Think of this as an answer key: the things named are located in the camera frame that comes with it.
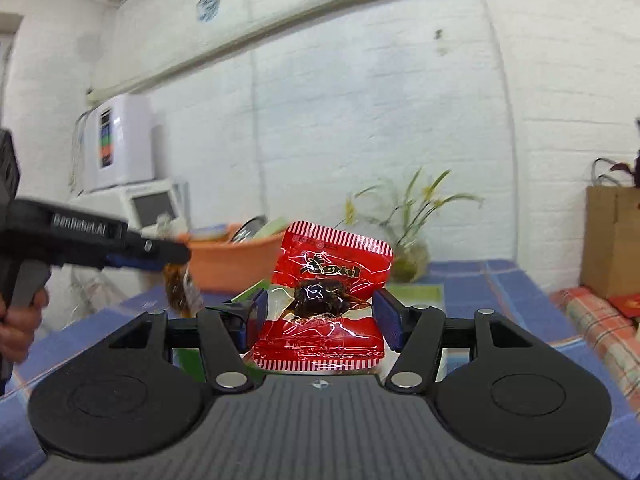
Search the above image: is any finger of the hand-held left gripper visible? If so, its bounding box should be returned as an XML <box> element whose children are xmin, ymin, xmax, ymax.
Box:
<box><xmin>102</xmin><ymin>232</ymin><xmax>192</xmax><ymax>273</ymax></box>

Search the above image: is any small brown snack packet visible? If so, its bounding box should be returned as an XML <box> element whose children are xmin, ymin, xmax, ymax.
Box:
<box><xmin>156</xmin><ymin>215</ymin><xmax>206</xmax><ymax>320</ymax></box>

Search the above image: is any red plaid cloth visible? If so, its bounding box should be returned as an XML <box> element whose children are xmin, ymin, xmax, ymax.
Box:
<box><xmin>550</xmin><ymin>287</ymin><xmax>640</xmax><ymax>411</ymax></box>

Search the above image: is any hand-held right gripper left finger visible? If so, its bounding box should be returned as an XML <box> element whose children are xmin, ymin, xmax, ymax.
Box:
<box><xmin>107</xmin><ymin>292</ymin><xmax>268</xmax><ymax>393</ymax></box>

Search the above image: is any round metal plate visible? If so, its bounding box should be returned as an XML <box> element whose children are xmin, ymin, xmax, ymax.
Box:
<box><xmin>230</xmin><ymin>215</ymin><xmax>268</xmax><ymax>245</ymax></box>

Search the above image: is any green cutting board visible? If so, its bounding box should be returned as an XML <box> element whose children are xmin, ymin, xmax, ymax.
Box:
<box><xmin>252</xmin><ymin>219</ymin><xmax>291</xmax><ymax>241</ymax></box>

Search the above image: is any red striped snack packet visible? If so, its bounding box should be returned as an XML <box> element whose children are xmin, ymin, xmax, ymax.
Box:
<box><xmin>250</xmin><ymin>221</ymin><xmax>396</xmax><ymax>375</ymax></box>

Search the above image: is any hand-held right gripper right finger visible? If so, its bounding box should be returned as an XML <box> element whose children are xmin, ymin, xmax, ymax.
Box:
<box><xmin>372</xmin><ymin>288</ymin><xmax>548</xmax><ymax>392</ymax></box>

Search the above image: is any white wall cable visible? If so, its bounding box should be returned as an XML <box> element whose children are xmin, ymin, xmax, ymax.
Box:
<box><xmin>477</xmin><ymin>0</ymin><xmax>521</xmax><ymax>261</ymax></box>

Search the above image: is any yellow flowered plant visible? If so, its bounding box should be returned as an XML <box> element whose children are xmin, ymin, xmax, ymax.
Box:
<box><xmin>335</xmin><ymin>167</ymin><xmax>483</xmax><ymax>261</ymax></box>

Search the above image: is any glass vase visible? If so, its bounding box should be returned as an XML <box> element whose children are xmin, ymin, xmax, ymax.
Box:
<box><xmin>390</xmin><ymin>237</ymin><xmax>431</xmax><ymax>283</ymax></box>

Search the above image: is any blue checked tablecloth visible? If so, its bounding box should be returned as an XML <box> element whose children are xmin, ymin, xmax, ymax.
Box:
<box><xmin>0</xmin><ymin>259</ymin><xmax>640</xmax><ymax>480</ymax></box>

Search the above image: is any white water purifier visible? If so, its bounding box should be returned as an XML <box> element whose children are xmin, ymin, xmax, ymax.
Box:
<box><xmin>82</xmin><ymin>94</ymin><xmax>156</xmax><ymax>192</ymax></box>

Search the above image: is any purple leafed plant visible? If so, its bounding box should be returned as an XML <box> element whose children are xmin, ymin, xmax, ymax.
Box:
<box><xmin>592</xmin><ymin>147</ymin><xmax>640</xmax><ymax>188</ymax></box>

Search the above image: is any white appliance with screen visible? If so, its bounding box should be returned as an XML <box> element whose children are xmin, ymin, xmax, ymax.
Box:
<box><xmin>70</xmin><ymin>177</ymin><xmax>191</xmax><ymax>235</ymax></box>

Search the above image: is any person's left hand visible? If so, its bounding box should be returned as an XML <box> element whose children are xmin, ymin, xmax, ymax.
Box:
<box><xmin>0</xmin><ymin>287</ymin><xmax>49</xmax><ymax>363</ymax></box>

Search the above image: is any brown paper bag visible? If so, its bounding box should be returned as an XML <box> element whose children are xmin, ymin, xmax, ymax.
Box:
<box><xmin>580</xmin><ymin>185</ymin><xmax>640</xmax><ymax>301</ymax></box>

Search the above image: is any orange plastic basin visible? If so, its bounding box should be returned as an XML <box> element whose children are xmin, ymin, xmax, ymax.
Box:
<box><xmin>177</xmin><ymin>232</ymin><xmax>286</xmax><ymax>293</ymax></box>

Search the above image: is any red booklet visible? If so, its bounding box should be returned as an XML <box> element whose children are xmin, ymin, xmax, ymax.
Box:
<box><xmin>607</xmin><ymin>294</ymin><xmax>640</xmax><ymax>318</ymax></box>

